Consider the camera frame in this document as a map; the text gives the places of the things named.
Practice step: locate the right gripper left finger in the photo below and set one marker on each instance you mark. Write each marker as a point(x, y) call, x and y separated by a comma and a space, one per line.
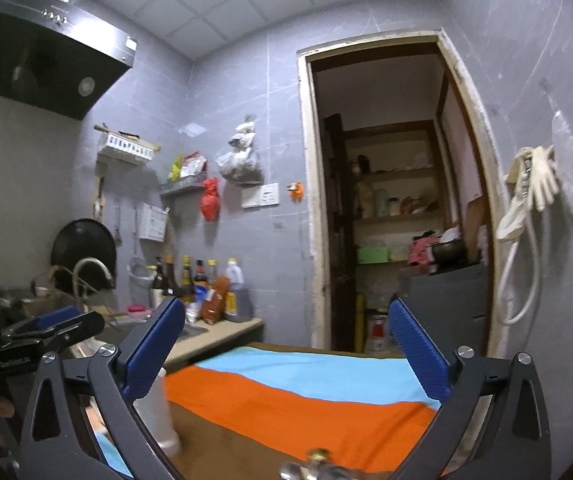
point(58, 443)

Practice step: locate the white hanging holder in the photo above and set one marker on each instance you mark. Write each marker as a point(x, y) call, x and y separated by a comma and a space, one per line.
point(152, 223)

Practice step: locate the orange wall hook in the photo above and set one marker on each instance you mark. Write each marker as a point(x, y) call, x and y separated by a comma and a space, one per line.
point(295, 191)

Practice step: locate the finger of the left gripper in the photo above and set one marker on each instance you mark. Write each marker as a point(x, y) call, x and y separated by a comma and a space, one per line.
point(52, 332)

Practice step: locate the striped towel cloth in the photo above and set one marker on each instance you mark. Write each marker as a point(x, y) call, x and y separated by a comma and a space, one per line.
point(244, 413)

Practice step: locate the black wok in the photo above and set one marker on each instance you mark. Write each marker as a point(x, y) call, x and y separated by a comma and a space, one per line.
point(80, 239)

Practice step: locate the red plastic bag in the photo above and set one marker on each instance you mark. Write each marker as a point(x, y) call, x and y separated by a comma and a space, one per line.
point(210, 200)

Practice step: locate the brown snack packet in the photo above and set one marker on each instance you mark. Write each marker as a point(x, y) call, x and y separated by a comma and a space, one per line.
point(215, 300)

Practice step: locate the white plastic bag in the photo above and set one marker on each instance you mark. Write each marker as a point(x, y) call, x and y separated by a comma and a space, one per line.
point(240, 164)

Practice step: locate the range hood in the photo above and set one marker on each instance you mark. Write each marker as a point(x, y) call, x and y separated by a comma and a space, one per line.
point(58, 57)

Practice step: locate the white plastic utensil caddy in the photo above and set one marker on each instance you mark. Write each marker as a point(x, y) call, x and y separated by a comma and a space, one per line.
point(154, 411)

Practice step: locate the steel faucet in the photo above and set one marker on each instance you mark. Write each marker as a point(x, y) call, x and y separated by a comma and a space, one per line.
point(90, 275)

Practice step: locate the rubber gloves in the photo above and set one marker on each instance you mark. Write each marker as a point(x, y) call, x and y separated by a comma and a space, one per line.
point(532, 174)

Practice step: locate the large oil jug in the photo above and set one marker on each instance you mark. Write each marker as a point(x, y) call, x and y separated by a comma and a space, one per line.
point(239, 307)

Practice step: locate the grey cabinet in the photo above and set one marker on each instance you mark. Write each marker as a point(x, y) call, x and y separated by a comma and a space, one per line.
point(450, 306)

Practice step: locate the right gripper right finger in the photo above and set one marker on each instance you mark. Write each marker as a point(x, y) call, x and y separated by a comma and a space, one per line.
point(492, 422)

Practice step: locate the white wall basket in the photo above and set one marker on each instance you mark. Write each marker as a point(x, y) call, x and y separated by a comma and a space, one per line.
point(118, 147)

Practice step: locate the dark soy sauce bottle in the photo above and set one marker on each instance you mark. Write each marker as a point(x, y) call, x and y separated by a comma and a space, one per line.
point(171, 287)

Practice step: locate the metal wall shelf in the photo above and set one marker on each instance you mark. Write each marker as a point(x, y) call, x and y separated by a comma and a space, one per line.
point(192, 183)

